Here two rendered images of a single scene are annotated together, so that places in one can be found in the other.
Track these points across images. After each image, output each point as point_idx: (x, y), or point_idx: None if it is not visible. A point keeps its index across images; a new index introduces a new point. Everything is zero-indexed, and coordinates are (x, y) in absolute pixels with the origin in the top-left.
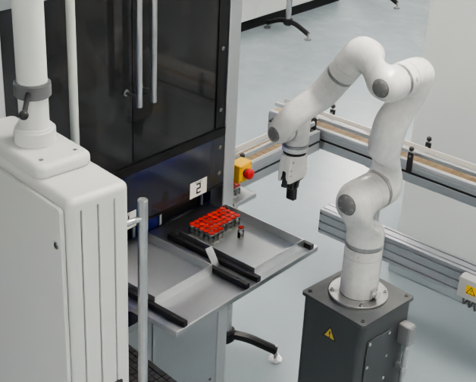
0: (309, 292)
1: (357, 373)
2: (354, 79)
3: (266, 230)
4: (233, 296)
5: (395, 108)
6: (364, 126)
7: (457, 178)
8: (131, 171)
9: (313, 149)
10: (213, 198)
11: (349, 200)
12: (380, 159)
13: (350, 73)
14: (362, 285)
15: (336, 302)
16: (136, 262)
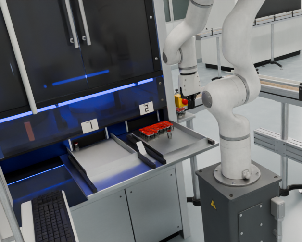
0: (199, 172)
1: (233, 237)
2: (209, 0)
3: (188, 133)
4: (141, 173)
5: (236, 10)
6: (274, 77)
7: None
8: (87, 93)
9: None
10: (164, 116)
11: (207, 94)
12: (231, 58)
13: None
14: (233, 166)
15: (216, 179)
16: (98, 151)
